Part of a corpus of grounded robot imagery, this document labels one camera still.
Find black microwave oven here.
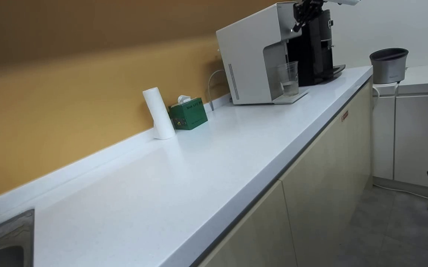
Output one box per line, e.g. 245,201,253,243
287,10,345,86

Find green tissue box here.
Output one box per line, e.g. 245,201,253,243
168,97,208,130

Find silver white coffeemaker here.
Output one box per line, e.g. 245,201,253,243
216,2,306,105

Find stainless steel sink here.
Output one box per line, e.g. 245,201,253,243
0,209,34,267

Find clear plastic Starbucks cup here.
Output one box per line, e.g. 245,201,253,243
283,60,299,94

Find white paper roll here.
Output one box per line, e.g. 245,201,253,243
143,87,176,139

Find white side cabinet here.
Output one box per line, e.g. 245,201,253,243
373,65,428,186

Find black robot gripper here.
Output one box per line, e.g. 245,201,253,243
293,0,324,31

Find grey round pot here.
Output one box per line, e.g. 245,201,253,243
370,47,409,84

